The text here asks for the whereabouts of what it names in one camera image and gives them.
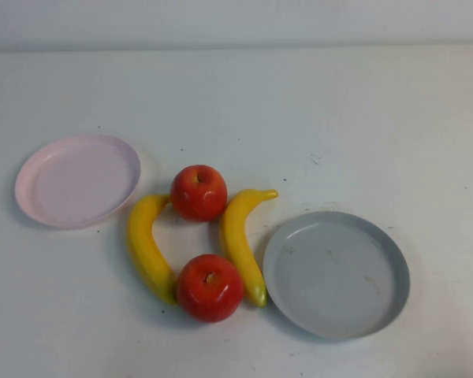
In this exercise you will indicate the red plastic apple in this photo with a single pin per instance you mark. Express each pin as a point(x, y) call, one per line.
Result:
point(198, 197)
point(209, 295)

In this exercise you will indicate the yellow plastic banana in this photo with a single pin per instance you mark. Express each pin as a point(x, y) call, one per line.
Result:
point(142, 236)
point(238, 244)

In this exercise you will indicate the grey round plate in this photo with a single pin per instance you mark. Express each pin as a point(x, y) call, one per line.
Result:
point(335, 275)

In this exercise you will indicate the pink round plate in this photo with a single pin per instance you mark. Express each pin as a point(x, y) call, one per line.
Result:
point(79, 181)

